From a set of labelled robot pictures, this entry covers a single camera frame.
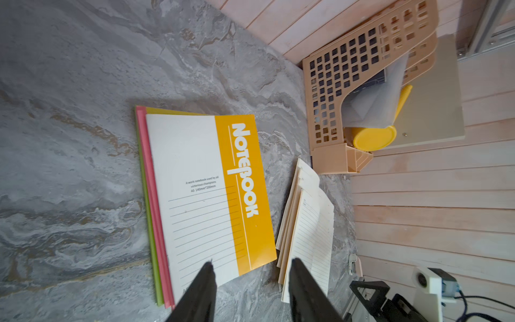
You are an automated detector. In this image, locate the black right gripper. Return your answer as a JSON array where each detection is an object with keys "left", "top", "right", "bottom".
[{"left": 350, "top": 280, "right": 427, "bottom": 322}]

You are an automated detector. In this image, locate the white orange Notebook cover notebook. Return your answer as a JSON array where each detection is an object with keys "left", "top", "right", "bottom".
[{"left": 145, "top": 114, "right": 277, "bottom": 301}]

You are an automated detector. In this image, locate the open lined notebook underneath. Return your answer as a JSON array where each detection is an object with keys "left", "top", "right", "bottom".
[{"left": 276, "top": 158, "right": 335, "bottom": 303}]

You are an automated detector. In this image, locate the grey book in organizer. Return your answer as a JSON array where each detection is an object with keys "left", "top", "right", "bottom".
[{"left": 341, "top": 54, "right": 409, "bottom": 128}]

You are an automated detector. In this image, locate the beige plastic desk organizer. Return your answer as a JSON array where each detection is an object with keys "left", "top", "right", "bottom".
[{"left": 303, "top": 1, "right": 439, "bottom": 174}]

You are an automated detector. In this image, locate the yellow plastic watering can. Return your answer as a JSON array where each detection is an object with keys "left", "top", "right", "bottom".
[{"left": 345, "top": 83, "right": 414, "bottom": 152}]

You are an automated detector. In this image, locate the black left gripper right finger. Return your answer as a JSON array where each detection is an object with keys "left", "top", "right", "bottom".
[{"left": 288, "top": 258, "right": 343, "bottom": 321}]

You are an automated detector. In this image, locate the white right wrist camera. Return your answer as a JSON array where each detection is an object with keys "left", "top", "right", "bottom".
[{"left": 413, "top": 266, "right": 460, "bottom": 322}]

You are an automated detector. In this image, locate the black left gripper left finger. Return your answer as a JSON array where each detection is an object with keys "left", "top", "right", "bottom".
[{"left": 166, "top": 262, "right": 217, "bottom": 322}]

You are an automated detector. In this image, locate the purple cover notebook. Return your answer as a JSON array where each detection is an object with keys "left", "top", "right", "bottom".
[{"left": 136, "top": 128, "right": 164, "bottom": 307}]

